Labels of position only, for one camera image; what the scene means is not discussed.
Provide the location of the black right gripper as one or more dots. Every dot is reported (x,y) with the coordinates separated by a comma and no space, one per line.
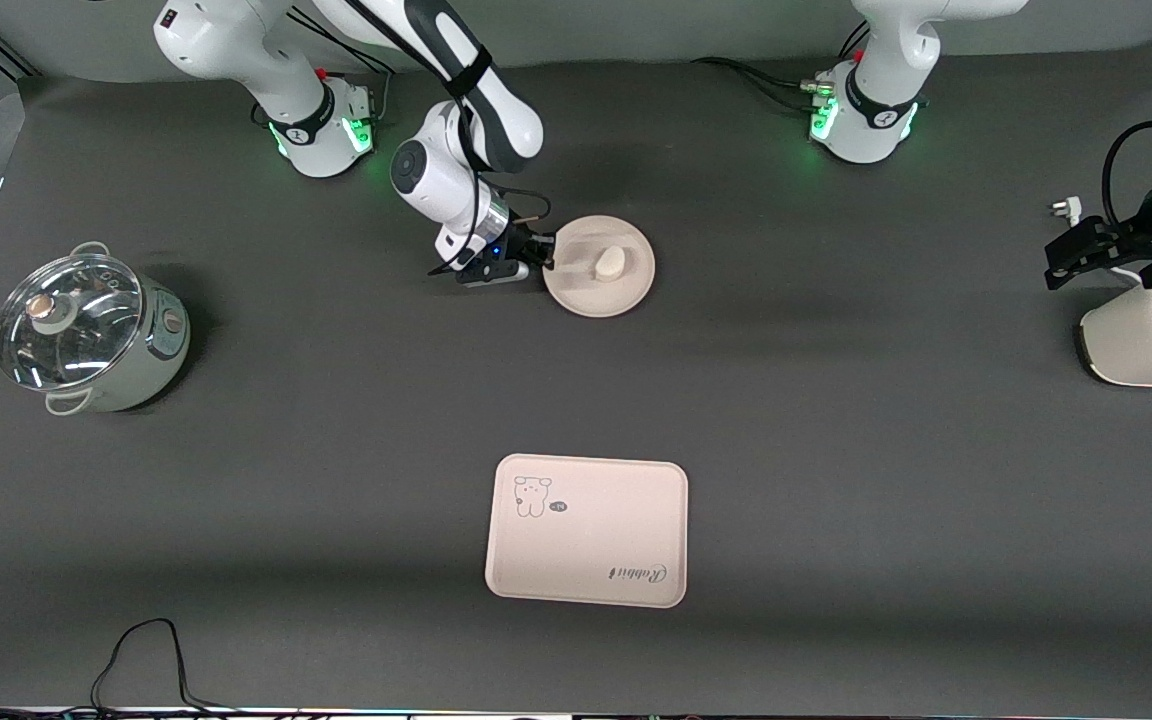
(520,245)

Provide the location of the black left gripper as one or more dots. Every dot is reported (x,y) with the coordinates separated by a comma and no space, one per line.
(1128,243)

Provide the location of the white bun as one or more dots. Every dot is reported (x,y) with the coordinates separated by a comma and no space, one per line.
(609,263)

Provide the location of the round beige plate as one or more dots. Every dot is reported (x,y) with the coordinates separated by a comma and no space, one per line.
(626,295)

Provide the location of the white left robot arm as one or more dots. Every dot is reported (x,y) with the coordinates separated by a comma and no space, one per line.
(876,115)

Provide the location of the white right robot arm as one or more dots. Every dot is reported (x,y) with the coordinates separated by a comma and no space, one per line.
(328,150)

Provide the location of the beige rectangular rabbit tray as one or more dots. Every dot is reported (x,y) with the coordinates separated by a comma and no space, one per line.
(596,540)

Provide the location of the cream white toaster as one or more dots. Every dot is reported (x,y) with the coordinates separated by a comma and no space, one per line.
(1136,345)

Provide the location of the steel pot with glass lid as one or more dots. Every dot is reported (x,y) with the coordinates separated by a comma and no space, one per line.
(151,365)

